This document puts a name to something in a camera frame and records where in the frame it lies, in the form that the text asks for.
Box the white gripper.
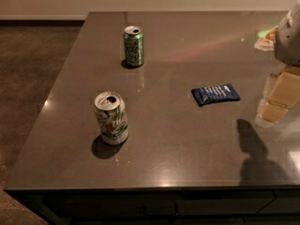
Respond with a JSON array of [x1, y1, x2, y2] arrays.
[[257, 0, 300, 123]]

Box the white soda can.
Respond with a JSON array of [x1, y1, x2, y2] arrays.
[[94, 91, 128, 145]]

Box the green soda can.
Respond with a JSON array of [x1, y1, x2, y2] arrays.
[[124, 25, 144, 67]]

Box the blue rxbar wrapper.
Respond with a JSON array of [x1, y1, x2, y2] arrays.
[[191, 83, 240, 107]]

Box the dark cabinet drawers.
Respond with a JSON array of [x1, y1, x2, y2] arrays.
[[10, 189, 300, 225]]

